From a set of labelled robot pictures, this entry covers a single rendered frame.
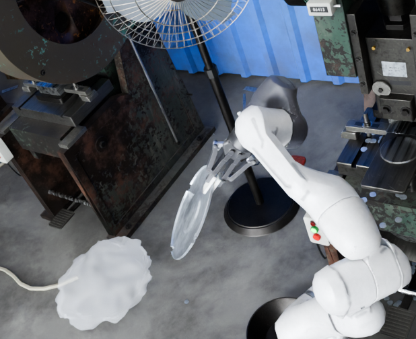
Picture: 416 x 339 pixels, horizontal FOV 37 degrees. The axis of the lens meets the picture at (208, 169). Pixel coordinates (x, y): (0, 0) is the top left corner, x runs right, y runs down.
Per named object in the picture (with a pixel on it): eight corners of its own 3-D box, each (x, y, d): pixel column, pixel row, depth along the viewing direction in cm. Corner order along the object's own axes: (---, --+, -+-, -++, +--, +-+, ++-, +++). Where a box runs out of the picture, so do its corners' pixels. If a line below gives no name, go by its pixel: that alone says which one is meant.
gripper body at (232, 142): (262, 130, 164) (244, 153, 170) (233, 118, 162) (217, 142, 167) (262, 148, 158) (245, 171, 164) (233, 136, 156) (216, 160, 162)
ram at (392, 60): (421, 126, 186) (410, 44, 167) (372, 121, 194) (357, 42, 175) (438, 91, 195) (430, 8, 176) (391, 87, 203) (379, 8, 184)
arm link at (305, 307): (380, 316, 147) (325, 368, 141) (335, 311, 170) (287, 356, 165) (351, 278, 147) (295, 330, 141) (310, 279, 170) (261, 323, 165)
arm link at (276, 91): (267, 158, 147) (299, 159, 153) (297, 119, 139) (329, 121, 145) (237, 104, 156) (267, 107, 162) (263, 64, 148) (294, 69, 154)
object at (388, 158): (408, 221, 192) (404, 191, 183) (365, 212, 200) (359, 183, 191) (433, 166, 205) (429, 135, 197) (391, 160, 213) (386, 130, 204)
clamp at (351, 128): (387, 144, 211) (383, 120, 205) (340, 138, 221) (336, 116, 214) (393, 132, 215) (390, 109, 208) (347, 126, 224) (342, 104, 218)
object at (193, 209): (174, 280, 175) (171, 278, 175) (171, 224, 200) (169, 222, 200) (219, 198, 164) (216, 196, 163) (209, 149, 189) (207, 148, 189)
